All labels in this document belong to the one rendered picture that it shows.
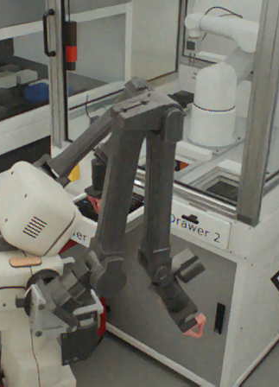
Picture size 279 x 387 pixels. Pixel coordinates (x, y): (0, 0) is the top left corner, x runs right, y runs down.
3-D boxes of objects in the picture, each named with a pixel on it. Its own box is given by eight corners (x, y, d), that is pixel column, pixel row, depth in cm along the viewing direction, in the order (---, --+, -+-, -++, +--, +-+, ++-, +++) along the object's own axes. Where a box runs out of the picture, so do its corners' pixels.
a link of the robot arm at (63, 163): (135, 66, 157) (160, 92, 156) (142, 76, 170) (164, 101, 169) (17, 177, 161) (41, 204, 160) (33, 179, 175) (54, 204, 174)
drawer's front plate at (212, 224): (225, 250, 212) (228, 225, 207) (161, 222, 228) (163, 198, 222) (227, 248, 213) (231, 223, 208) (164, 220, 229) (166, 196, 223)
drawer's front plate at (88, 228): (102, 255, 207) (102, 229, 202) (46, 225, 222) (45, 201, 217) (105, 253, 208) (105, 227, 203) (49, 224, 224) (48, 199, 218)
